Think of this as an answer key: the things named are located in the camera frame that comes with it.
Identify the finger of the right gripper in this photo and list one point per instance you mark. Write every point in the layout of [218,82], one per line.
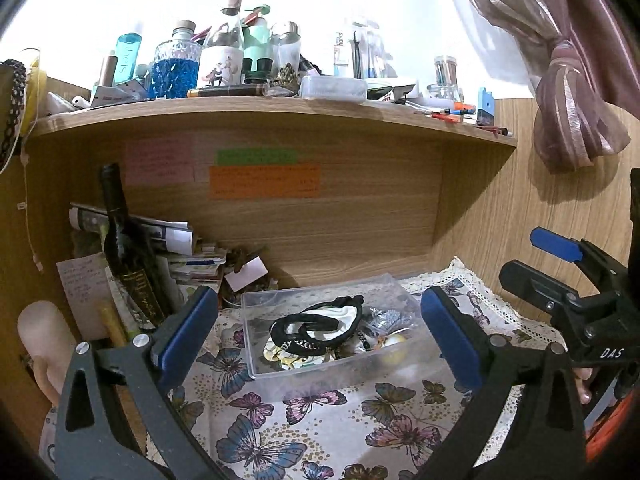
[540,290]
[557,244]

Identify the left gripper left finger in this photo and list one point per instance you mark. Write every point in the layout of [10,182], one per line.
[93,437]

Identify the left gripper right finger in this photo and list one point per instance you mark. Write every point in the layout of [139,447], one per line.
[546,439]

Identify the clear plastic container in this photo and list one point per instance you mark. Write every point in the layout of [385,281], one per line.
[388,309]

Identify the floral fabric scrunchie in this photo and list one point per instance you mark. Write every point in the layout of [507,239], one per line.
[297,353]

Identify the black white fabric headband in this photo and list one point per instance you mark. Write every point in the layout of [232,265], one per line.
[332,322]

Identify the yellow white felt ball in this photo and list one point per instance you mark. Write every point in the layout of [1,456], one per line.
[390,351]

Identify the right hand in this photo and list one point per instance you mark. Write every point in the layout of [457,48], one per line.
[582,376]

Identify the yellow stick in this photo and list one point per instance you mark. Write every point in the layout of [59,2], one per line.
[111,321]

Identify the beige cylindrical cup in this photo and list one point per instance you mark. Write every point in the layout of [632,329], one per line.
[50,344]

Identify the butterfly print lace cloth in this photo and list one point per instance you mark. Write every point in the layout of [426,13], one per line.
[381,425]

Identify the handwritten paper note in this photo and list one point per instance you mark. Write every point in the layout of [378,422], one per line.
[85,287]

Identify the blue pencil sharpener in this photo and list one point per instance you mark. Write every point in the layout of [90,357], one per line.
[486,108]

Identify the dark wine bottle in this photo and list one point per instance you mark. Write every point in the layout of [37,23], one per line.
[129,253]

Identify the stack of papers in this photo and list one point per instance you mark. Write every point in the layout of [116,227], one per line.
[184,261]

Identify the mauve tied curtain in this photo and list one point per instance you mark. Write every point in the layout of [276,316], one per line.
[583,60]

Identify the small glass jar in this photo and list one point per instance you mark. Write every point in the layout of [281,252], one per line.
[446,84]

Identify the small pink white box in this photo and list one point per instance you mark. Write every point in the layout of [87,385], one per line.
[249,272]

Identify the wooden shelf board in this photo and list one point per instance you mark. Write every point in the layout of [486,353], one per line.
[241,112]

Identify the clear plastic lidded box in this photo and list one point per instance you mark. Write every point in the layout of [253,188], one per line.
[333,89]

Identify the pink sticky note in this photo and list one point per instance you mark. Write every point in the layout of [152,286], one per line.
[162,161]

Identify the orange sticky note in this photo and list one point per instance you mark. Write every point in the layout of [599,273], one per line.
[264,181]

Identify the green sticky note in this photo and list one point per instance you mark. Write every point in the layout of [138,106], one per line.
[256,157]

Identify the mint green bottle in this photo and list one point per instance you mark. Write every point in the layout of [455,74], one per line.
[258,51]

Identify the blue crystal glass jar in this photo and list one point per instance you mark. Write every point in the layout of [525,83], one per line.
[176,62]

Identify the white illustrated mug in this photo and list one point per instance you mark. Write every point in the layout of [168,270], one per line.
[222,56]

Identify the turquoise bottle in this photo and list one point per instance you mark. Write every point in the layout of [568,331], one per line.
[126,51]

